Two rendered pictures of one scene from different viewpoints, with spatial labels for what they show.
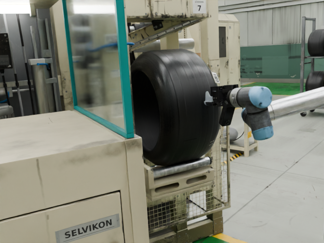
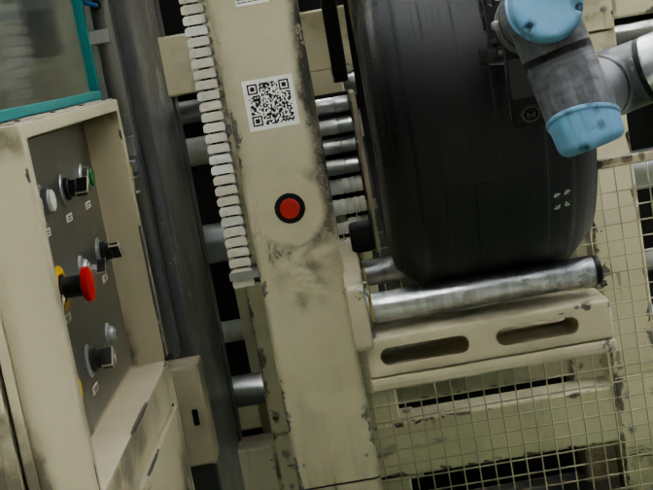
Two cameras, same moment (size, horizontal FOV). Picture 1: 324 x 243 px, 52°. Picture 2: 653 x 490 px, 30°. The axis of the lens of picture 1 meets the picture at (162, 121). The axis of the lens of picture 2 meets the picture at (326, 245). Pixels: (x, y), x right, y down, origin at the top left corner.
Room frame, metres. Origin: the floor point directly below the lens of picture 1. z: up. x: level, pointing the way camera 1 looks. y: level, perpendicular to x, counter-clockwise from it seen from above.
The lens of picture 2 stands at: (-0.11, -0.71, 1.29)
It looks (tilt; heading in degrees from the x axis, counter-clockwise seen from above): 9 degrees down; 28
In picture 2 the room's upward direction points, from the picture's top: 10 degrees counter-clockwise
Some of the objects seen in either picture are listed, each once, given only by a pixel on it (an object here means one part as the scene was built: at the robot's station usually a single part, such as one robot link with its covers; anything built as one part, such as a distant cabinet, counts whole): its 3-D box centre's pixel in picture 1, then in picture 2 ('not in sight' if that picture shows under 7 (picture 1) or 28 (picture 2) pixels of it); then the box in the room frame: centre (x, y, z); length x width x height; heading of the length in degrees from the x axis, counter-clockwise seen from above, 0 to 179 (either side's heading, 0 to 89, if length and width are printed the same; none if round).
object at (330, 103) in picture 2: not in sight; (315, 178); (1.91, 0.36, 1.05); 0.20 x 0.15 x 0.30; 117
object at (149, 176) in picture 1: (134, 167); (357, 291); (1.59, 0.15, 0.90); 0.40 x 0.03 x 0.10; 27
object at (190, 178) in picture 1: (180, 180); (485, 332); (1.54, -0.07, 0.84); 0.36 x 0.09 x 0.06; 117
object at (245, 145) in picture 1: (233, 123); not in sight; (4.54, -1.00, 0.40); 0.60 x 0.35 x 0.80; 49
